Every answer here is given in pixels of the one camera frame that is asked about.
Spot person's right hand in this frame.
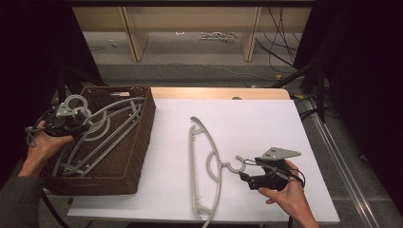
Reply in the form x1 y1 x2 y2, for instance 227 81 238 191
258 160 317 222

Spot black floor cables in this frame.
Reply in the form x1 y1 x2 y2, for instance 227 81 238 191
255 6 305 75

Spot black metal stand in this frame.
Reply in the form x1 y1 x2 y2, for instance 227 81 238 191
56 66 106 105
272 61 327 123

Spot white object on floor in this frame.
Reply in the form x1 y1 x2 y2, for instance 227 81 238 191
199 31 237 42

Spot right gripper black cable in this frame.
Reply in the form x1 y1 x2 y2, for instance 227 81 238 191
243 159 307 228

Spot metal floor rail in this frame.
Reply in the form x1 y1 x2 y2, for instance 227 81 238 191
303 98 381 228

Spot person's left hand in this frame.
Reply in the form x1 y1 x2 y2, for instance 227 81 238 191
18 122 74 177

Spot brown woven basket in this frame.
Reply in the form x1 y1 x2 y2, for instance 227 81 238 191
39 85 157 196

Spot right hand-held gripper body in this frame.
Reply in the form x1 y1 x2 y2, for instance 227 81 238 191
248 146 301 192

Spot thin white floor cable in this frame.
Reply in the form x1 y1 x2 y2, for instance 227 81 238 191
158 61 279 81

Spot grey plastic clothes hanger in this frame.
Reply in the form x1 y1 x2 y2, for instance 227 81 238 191
188 116 251 228
51 101 144 178
53 94 145 177

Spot left gripper grey cable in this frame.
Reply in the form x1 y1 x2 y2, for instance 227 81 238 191
25 108 50 147

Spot beige wooden furniture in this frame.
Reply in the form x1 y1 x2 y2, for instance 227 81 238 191
71 6 313 63

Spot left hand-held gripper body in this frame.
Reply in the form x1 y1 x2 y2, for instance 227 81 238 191
43 103 86 138

